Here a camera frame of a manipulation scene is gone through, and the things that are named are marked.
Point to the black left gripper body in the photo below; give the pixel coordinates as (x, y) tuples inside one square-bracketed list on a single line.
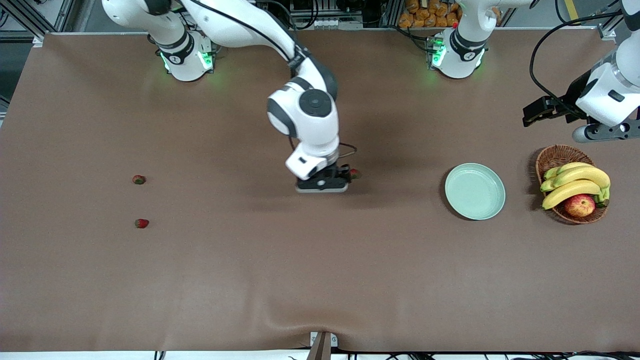
[(573, 99)]

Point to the red yellow apple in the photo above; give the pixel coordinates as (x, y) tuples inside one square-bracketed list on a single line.
[(580, 205)]

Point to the pale green round plate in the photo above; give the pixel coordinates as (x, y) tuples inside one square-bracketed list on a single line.
[(472, 200)]

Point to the pile of orange buns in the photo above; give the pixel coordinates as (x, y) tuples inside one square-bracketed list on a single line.
[(430, 15)]

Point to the large table cover mat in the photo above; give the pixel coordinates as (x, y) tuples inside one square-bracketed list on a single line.
[(320, 250)]

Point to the aluminium frame post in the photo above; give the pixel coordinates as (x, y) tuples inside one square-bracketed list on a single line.
[(64, 15), (607, 31)]

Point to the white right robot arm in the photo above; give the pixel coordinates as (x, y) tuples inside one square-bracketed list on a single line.
[(305, 125)]

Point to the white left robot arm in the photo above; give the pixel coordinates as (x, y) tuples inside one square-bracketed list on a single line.
[(460, 50)]

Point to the red plastic strawberry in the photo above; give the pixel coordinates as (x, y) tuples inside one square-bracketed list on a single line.
[(354, 173), (139, 179), (141, 223)]

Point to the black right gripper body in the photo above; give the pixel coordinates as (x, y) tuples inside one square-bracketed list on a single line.
[(334, 172)]

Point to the grey metal mount bracket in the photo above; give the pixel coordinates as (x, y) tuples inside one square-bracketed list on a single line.
[(322, 345)]

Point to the brown wicker basket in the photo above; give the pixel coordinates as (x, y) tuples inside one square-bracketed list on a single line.
[(557, 156)]

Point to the yellow banana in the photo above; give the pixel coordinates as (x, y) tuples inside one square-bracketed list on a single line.
[(587, 175), (570, 166), (570, 191)]

